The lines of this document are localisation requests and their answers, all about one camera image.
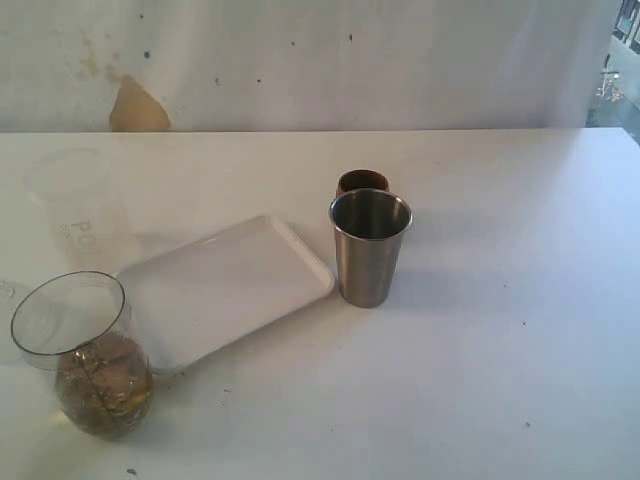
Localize brown pellets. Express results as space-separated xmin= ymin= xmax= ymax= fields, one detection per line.
xmin=55 ymin=333 xmax=154 ymax=438

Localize clear measuring beaker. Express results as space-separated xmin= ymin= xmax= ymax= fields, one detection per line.
xmin=10 ymin=270 xmax=154 ymax=439

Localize translucent plastic cup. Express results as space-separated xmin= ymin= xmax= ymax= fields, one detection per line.
xmin=24 ymin=148 xmax=135 ymax=273

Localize stainless steel cup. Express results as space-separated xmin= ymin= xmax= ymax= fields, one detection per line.
xmin=329 ymin=188 xmax=412 ymax=308

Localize white rectangular tray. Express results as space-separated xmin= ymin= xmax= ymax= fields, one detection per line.
xmin=116 ymin=215 xmax=335 ymax=375

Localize brown wooden cup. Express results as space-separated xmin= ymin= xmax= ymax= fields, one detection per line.
xmin=335 ymin=169 xmax=389 ymax=197

